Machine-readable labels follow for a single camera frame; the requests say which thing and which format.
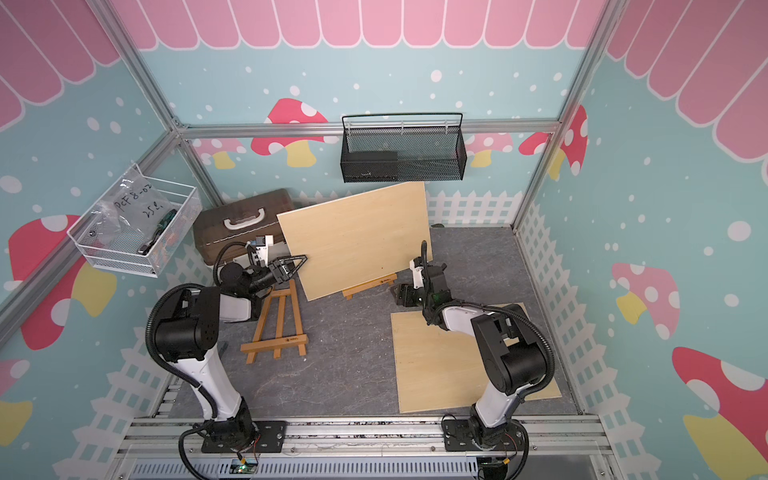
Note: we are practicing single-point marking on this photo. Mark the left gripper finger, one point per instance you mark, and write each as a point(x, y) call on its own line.
point(290, 267)
point(290, 261)

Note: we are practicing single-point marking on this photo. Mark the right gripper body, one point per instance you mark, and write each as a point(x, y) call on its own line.
point(416, 300)

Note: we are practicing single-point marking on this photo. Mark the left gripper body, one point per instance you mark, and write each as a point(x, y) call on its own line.
point(264, 277)

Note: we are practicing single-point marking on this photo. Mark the wooden easel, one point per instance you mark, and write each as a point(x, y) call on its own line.
point(279, 326)
point(349, 293)

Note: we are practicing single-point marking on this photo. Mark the plywood board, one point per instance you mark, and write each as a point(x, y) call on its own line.
point(437, 369)
point(356, 239)

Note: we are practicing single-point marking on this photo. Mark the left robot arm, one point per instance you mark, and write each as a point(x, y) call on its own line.
point(183, 327)

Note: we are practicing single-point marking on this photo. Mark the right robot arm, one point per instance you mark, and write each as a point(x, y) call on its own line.
point(517, 358)

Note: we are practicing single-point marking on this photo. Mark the brown lid tool box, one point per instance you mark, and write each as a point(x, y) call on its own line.
point(243, 220)

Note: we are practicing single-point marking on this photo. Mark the black box in basket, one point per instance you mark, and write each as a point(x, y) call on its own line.
point(369, 166)

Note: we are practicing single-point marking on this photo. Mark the clear plastic bag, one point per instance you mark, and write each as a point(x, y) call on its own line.
point(130, 209)

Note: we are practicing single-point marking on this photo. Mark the white wire wall basket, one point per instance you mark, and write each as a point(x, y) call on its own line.
point(185, 199)

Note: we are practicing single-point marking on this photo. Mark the black mesh wall basket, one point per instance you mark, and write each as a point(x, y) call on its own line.
point(430, 145)

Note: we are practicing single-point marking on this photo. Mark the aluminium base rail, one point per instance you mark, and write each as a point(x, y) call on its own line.
point(415, 447)

